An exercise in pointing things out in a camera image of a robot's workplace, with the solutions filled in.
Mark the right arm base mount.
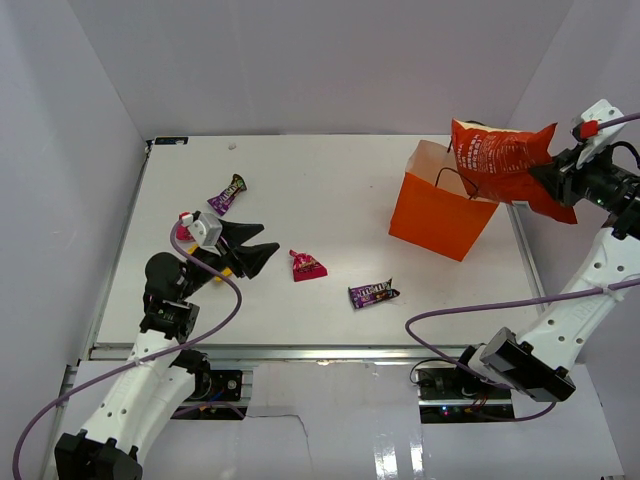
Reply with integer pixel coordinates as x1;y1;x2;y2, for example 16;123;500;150
409;358;515;425

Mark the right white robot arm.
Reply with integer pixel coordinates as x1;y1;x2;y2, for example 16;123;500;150
451;146;639;402

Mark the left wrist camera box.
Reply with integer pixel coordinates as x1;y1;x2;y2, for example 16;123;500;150
179;211;222;249

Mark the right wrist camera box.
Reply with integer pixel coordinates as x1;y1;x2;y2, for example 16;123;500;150
571;99;623;170

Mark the red chips bag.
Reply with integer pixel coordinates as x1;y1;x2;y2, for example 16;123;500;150
451;119;577;225

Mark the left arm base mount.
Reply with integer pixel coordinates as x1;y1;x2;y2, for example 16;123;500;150
174;369;244;420

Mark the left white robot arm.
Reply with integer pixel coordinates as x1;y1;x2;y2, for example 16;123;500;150
54;211;280;479

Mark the orange paper bag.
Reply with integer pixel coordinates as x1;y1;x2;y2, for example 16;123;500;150
389;140;498;262

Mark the pink candy packet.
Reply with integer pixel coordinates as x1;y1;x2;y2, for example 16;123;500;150
175;225;194;242
289;250;328;282

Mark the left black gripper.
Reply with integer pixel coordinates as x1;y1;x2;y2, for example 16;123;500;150
179;217;279;300

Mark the left blue table label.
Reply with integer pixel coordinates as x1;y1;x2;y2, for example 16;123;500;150
153;136;189;145

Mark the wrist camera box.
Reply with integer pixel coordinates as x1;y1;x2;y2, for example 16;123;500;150
571;99;623;170
179;211;222;249

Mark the purple m&m's packet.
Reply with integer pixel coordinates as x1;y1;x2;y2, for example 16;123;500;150
348;279;400;310

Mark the yellow snack packet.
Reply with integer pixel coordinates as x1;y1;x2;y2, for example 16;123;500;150
187;245;232;283

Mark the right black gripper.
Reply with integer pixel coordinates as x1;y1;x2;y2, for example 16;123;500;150
530;137;640;208

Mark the purple candy bar wrapper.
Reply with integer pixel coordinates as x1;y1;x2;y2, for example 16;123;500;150
207;173;247;216

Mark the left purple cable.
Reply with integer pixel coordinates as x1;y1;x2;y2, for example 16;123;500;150
11;219;244;480

